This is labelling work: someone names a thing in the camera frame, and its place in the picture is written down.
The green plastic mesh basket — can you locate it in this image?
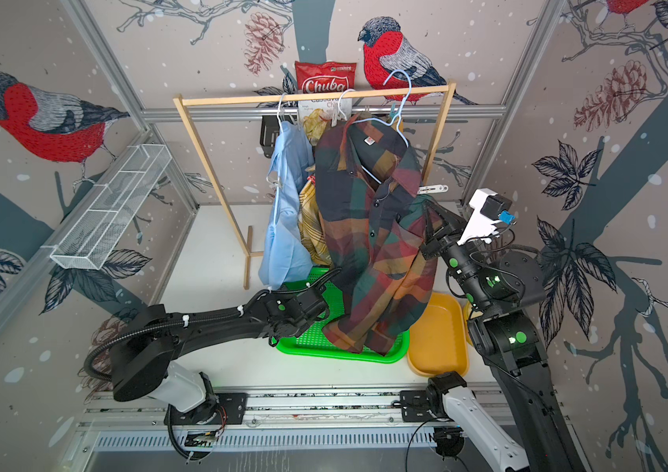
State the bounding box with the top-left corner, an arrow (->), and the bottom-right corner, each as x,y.
276,282 -> 410,364

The white clothespin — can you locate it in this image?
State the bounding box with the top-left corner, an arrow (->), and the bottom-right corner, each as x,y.
418,185 -> 449,195

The dark multicolour plaid shirt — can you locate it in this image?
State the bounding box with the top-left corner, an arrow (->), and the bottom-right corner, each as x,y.
314,116 -> 441,355

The white blue wire hanger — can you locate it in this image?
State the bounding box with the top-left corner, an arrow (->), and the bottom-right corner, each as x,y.
336,69 -> 413,184

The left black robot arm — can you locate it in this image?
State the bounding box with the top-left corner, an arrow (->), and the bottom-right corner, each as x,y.
83,269 -> 339,413

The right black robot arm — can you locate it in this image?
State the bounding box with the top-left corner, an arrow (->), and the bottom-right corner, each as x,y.
421,203 -> 585,471

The white hanger of yellow shirt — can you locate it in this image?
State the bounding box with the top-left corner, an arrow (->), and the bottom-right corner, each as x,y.
331,88 -> 354,127

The white hanger of blue shirt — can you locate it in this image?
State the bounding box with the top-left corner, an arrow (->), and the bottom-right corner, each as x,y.
276,94 -> 287,130

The light blue shirt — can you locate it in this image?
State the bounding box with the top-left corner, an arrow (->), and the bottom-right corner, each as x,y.
258,121 -> 314,290

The yellow round bowl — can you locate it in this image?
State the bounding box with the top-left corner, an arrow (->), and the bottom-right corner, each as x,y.
463,301 -> 474,346

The yellow plaid shirt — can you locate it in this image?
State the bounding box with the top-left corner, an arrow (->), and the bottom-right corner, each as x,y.
298,176 -> 332,267

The yellow plastic tray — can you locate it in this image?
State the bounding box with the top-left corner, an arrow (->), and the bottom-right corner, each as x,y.
407,293 -> 470,378

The clear clothespin on blue shirt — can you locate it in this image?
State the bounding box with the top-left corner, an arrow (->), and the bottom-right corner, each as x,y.
266,175 -> 282,188

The wooden clothes rack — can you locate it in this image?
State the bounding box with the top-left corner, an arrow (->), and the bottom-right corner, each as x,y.
173,81 -> 458,291

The red Chuba chips bag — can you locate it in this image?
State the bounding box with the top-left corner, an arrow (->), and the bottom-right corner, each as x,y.
295,61 -> 357,146

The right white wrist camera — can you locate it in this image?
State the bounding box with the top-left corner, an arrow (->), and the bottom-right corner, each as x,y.
457,189 -> 515,246

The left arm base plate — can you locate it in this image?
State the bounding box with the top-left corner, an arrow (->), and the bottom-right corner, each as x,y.
167,393 -> 249,426

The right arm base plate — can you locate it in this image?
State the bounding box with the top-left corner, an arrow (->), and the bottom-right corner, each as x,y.
393,389 -> 448,423

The black wall bracket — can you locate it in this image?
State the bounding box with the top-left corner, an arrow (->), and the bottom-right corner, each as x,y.
259,115 -> 280,159

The white wire mesh basket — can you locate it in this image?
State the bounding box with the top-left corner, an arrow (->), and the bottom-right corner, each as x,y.
50,144 -> 172,271

